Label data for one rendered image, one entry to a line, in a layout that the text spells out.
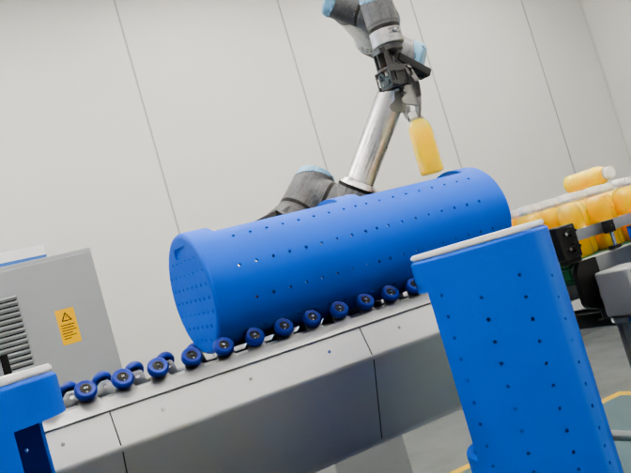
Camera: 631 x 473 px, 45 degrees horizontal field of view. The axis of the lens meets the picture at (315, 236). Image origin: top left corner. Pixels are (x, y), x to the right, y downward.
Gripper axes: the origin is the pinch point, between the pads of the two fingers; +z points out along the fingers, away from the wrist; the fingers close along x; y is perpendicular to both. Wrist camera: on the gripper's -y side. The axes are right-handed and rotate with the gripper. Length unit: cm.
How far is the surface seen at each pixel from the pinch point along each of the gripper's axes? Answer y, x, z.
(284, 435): 69, 12, 67
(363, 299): 39, 11, 44
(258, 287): 66, 14, 34
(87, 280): 66, -156, 12
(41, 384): 119, 48, 39
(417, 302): 26, 12, 49
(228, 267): 72, 14, 28
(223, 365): 78, 12, 48
